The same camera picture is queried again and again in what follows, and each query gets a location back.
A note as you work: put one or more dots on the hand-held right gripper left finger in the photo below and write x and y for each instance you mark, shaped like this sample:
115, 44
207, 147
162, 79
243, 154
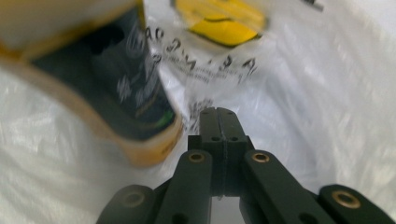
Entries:
211, 149

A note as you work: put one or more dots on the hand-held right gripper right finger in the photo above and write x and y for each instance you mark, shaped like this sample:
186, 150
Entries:
233, 146

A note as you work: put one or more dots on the white printed plastic bag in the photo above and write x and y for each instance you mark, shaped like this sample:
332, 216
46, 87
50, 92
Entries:
311, 102

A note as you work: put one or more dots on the black and yellow packet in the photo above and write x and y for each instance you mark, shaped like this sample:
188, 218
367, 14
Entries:
102, 84

